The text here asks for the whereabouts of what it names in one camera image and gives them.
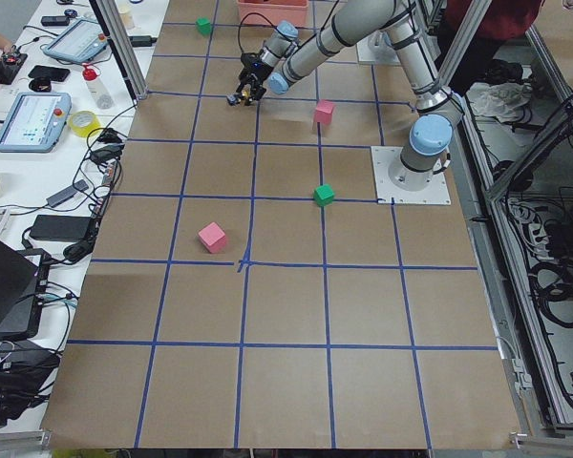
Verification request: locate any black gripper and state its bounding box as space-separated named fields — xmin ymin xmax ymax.
xmin=236 ymin=52 xmax=267 ymax=103

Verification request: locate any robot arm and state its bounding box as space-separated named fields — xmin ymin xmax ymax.
xmin=227 ymin=1 xmax=462 ymax=190

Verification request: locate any pink cube far left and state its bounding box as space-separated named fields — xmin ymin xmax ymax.
xmin=313 ymin=99 xmax=335 ymax=135

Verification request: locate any pink cube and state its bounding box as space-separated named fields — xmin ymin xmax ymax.
xmin=313 ymin=99 xmax=335 ymax=135
xmin=198 ymin=221 xmax=227 ymax=254

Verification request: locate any green cube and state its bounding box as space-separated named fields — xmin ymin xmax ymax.
xmin=313 ymin=183 xmax=335 ymax=207
xmin=196 ymin=17 xmax=213 ymax=36

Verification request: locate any pink plastic bin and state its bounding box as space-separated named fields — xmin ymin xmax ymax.
xmin=236 ymin=0 xmax=309 ymax=27

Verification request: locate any white squeeze bottle red cap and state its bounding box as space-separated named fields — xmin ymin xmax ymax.
xmin=82 ymin=64 xmax=114 ymax=110

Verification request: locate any pink cube centre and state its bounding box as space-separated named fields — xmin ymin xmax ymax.
xmin=198 ymin=221 xmax=227 ymax=254

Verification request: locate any yellow tape roll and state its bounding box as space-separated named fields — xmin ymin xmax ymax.
xmin=68 ymin=111 xmax=101 ymax=137

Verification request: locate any teach pendant far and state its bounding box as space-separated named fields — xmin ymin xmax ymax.
xmin=43 ymin=18 xmax=108 ymax=64

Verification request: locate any teach pendant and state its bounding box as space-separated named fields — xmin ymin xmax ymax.
xmin=0 ymin=92 xmax=72 ymax=154
xmin=43 ymin=18 xmax=108 ymax=64

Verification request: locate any black smartphone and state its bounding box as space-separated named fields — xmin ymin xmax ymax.
xmin=28 ymin=65 xmax=71 ymax=82

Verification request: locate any teach pendant near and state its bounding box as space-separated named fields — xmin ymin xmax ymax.
xmin=0 ymin=92 xmax=72 ymax=154

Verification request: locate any black power adapter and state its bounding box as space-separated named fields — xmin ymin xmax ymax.
xmin=30 ymin=215 xmax=91 ymax=242

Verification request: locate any white crumpled cloth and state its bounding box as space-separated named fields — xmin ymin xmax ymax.
xmin=471 ymin=82 xmax=533 ymax=122

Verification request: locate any person in red shirt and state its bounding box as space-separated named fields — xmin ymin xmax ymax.
xmin=435 ymin=0 xmax=544 ymax=95

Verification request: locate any black laptop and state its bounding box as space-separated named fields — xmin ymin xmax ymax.
xmin=0 ymin=240 xmax=50 ymax=342

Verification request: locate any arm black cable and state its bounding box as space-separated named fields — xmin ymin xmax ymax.
xmin=237 ymin=11 xmax=281 ymax=58

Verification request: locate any aluminium frame post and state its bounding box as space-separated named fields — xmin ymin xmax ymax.
xmin=89 ymin=0 xmax=148 ymax=101

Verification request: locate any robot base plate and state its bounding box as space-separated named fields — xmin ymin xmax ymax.
xmin=371 ymin=146 xmax=451 ymax=205

